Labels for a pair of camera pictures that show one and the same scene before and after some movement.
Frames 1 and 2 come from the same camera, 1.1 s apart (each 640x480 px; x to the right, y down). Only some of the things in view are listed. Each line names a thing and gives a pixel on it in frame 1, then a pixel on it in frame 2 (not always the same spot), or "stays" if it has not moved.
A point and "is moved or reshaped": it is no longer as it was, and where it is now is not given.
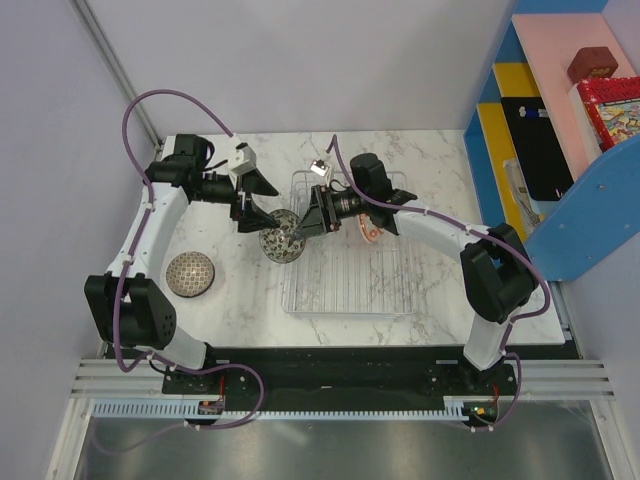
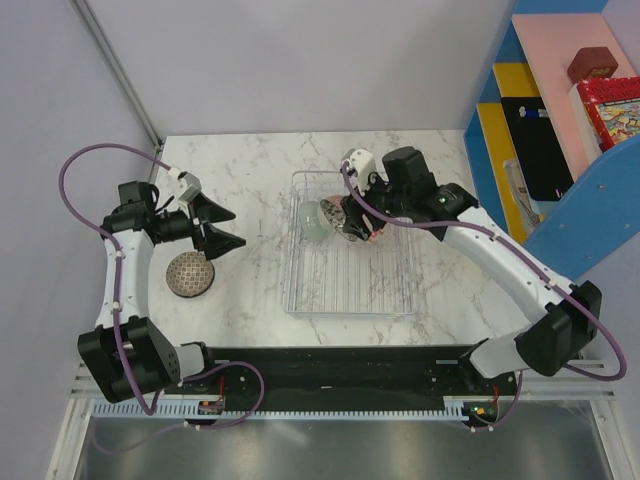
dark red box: [589, 63] stays
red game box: [613, 107] stays
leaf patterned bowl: [278, 243] is moved or reshaped
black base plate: [343, 371] stays
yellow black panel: [518, 127] stays
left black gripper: [251, 218] -> [213, 242]
